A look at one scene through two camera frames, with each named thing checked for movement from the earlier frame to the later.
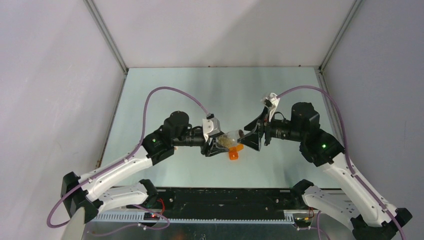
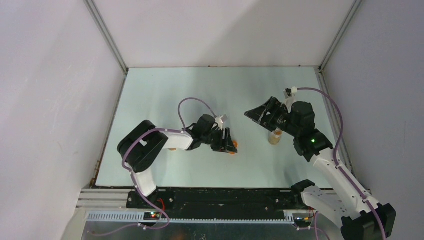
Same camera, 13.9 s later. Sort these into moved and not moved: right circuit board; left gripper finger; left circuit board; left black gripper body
Moved: left black gripper body; left gripper finger
Not moved: right circuit board; left circuit board
